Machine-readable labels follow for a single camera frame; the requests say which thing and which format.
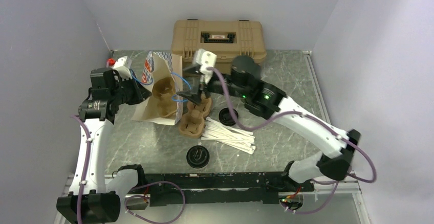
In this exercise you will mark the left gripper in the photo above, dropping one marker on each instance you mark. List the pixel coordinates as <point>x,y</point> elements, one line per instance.
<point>140,93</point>

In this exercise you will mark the paper bag with blue handles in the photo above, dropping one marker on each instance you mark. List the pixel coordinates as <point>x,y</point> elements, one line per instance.
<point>162,76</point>

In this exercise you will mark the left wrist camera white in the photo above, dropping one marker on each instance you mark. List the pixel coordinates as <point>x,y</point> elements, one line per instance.
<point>122,65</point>

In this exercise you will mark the aluminium side rail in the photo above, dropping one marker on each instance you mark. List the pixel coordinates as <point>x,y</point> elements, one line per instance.
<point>323,111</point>

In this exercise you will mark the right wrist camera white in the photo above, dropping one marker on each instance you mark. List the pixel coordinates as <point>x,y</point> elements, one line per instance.
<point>201,61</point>

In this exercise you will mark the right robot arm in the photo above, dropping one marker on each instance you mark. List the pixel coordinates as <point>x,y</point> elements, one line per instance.
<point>271,103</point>

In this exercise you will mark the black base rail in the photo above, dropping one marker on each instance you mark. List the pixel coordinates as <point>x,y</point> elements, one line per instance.
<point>208,188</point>

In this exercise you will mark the black cup lid stack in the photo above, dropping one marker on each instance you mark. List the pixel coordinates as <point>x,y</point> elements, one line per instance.
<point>225,117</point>

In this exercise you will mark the tan plastic toolbox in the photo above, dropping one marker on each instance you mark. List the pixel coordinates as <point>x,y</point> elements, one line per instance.
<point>226,39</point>

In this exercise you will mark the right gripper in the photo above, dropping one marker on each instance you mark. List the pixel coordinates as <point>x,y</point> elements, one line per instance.
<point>194,96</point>

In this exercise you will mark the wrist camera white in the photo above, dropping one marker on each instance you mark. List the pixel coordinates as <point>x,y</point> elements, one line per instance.
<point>201,61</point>
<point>122,65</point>

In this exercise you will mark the pile of wrapped straws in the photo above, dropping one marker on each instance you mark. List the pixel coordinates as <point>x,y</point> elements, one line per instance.
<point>237,138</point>

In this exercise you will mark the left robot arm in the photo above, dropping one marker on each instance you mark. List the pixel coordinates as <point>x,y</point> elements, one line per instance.
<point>90,199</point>

